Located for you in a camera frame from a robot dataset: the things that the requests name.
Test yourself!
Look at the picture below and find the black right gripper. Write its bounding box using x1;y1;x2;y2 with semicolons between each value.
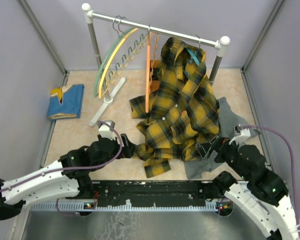
195;134;251;181

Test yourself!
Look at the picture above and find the yellow plaid shirt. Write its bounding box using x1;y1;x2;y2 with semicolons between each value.
129;37;220;178

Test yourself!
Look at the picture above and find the blue hanger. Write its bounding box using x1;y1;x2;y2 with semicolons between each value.
182;44;201;79

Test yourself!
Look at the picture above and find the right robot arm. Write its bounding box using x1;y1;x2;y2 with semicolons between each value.
196;137;300;240

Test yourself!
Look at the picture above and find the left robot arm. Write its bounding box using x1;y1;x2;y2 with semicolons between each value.
0;133;137;221

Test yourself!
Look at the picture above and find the grey shirt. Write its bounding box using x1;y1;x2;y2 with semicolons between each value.
184;97;249;180

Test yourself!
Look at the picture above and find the green hanger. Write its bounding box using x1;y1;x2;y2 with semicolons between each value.
93;27;149;98

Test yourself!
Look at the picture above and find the yellow hanger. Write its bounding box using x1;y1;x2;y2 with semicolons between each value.
97;17;151;99

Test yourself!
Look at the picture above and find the orange hanger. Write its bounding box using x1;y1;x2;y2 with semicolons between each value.
145;26;159;113

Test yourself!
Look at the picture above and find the blue folded cloth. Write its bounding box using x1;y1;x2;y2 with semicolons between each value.
47;84;85;121

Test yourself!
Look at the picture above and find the wooden compartment tray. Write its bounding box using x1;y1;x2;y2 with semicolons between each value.
149;59;160;93

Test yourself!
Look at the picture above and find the white metal clothes rack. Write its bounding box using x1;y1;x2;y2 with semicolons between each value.
81;3;231;127

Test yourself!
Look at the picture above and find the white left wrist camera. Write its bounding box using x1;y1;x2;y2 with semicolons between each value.
98;121;116;140

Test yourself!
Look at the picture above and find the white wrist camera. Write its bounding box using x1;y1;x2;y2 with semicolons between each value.
229;124;251;145
98;121;116;140

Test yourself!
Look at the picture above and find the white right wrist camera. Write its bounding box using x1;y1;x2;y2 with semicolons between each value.
229;124;251;145

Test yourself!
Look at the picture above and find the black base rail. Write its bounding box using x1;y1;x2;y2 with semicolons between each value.
64;179;243;208

